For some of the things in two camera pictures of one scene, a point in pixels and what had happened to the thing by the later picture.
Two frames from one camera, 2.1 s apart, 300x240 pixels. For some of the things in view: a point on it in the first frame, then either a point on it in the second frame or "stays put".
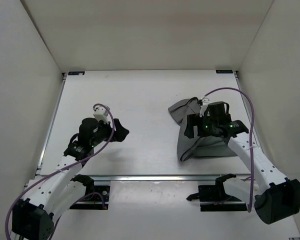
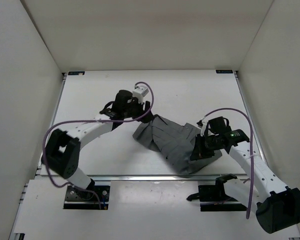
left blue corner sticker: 76,73 stays put
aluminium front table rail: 141,177 stays put
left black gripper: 122,132 → 142,107
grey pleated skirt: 205,146 → 175,142
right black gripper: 193,120 → 198,152
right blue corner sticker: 224,71 stays put
